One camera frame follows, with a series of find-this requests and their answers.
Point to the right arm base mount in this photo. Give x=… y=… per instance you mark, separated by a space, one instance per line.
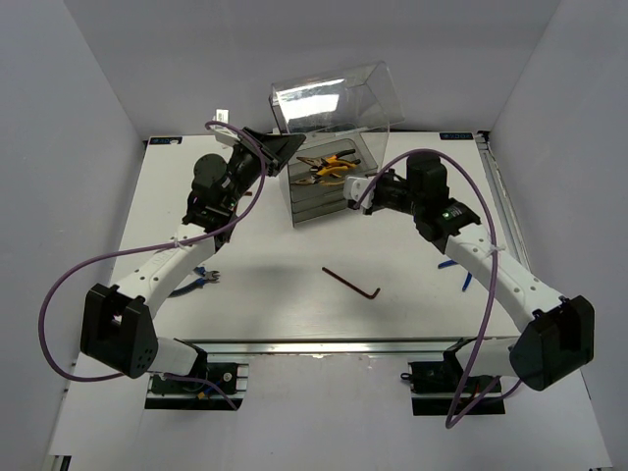
x=433 y=384

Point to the blue label right corner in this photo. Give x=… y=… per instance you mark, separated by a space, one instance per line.
x=456 y=136

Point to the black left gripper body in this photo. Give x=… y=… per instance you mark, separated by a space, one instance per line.
x=246 y=168

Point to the blue label corner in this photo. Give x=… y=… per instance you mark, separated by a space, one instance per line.
x=165 y=140
x=456 y=136

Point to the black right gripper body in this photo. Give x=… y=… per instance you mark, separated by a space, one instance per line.
x=392 y=194

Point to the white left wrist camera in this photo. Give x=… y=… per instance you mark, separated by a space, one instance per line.
x=223 y=125

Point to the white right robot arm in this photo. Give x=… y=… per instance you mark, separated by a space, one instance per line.
x=556 y=334

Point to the yellow long-nose pliers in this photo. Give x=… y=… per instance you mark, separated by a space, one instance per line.
x=332 y=179

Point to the clear plastic drawer organizer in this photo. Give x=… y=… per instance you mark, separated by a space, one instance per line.
x=353 y=108

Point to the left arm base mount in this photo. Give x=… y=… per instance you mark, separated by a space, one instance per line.
x=223 y=389

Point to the blue cutters left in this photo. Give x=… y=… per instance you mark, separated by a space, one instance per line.
x=204 y=277

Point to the yellow needle-nose pliers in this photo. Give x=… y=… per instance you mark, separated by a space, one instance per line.
x=341 y=155

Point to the orange black pliers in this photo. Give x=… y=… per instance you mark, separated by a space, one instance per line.
x=333 y=165

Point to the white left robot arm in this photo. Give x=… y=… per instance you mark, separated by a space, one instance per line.
x=117 y=325

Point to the blue label left corner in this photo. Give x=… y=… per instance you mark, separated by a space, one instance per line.
x=165 y=140

